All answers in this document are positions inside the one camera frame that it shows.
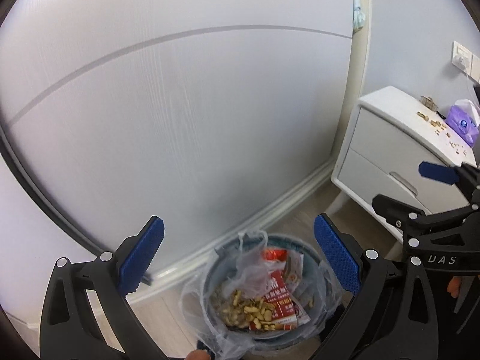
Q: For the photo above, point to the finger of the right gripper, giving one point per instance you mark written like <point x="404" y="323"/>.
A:
<point x="465" y="177"/>
<point x="411" y="220"/>

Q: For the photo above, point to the white bedside table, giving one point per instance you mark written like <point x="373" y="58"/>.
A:
<point x="384" y="143"/>

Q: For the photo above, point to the peanut shell far right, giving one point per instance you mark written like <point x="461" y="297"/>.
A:
<point x="423" y="116"/>

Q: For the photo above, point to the purple tissue pack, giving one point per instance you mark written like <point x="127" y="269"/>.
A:
<point x="463" y="118"/>

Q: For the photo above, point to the white wall socket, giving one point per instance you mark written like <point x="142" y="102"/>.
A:
<point x="466" y="61"/>

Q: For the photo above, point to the peanut shell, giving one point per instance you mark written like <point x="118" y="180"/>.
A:
<point x="436" y="123"/>
<point x="423" y="116"/>

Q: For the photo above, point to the pile of peanut shells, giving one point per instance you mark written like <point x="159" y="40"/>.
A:
<point x="255" y="315"/>

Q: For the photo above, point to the peanut shell centre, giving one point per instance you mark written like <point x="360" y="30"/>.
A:
<point x="436" y="123"/>

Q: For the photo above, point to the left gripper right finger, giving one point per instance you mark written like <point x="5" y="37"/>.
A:
<point x="392" y="311"/>

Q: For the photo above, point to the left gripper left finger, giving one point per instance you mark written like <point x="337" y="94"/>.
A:
<point x="69" y="329"/>

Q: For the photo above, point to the red snack wrapper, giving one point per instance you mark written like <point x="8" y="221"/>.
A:
<point x="285" y="268"/>

